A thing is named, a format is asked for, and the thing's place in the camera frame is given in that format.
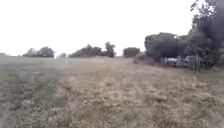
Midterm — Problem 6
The distant tree clump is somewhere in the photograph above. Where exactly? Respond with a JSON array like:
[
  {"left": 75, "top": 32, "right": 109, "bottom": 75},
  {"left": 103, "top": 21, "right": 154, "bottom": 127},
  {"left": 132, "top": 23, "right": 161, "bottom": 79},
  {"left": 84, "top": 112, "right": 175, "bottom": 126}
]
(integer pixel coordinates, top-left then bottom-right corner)
[{"left": 21, "top": 46, "right": 56, "bottom": 58}]

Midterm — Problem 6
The wire fence with posts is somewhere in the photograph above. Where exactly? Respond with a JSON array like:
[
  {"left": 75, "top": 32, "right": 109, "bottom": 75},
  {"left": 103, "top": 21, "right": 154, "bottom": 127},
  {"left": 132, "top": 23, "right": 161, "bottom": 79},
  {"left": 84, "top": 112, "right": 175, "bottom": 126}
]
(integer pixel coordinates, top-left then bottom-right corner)
[{"left": 159, "top": 53, "right": 204, "bottom": 73}]

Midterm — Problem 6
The dry grass field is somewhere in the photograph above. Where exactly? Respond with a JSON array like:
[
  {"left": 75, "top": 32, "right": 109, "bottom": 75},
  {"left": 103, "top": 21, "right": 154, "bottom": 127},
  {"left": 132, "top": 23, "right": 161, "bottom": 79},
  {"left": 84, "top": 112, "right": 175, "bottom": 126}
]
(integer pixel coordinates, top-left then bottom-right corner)
[{"left": 0, "top": 54, "right": 224, "bottom": 128}]

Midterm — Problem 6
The tall tree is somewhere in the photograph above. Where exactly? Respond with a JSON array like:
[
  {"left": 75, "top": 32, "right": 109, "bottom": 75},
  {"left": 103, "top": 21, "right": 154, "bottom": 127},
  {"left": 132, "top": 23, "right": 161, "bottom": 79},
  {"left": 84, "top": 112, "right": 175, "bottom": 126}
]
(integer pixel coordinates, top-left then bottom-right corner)
[{"left": 182, "top": 0, "right": 224, "bottom": 70}]

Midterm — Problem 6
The large dark tree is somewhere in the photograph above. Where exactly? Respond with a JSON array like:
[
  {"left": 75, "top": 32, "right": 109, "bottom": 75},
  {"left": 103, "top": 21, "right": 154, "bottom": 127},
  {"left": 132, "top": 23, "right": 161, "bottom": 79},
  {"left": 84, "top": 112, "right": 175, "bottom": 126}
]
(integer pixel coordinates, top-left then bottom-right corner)
[{"left": 143, "top": 32, "right": 183, "bottom": 63}]

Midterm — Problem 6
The distant row of trees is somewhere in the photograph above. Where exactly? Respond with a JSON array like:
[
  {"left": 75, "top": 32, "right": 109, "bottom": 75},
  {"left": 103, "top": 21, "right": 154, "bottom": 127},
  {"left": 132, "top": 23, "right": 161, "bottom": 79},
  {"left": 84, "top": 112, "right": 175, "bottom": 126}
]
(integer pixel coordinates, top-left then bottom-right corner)
[{"left": 68, "top": 41, "right": 117, "bottom": 59}]

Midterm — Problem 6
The dark square hedge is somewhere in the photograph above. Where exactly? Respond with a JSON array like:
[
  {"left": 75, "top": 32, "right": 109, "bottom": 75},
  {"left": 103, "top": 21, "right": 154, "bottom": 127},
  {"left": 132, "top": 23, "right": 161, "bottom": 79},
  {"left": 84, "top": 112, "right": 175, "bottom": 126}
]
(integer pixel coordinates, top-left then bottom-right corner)
[{"left": 122, "top": 46, "right": 142, "bottom": 59}]

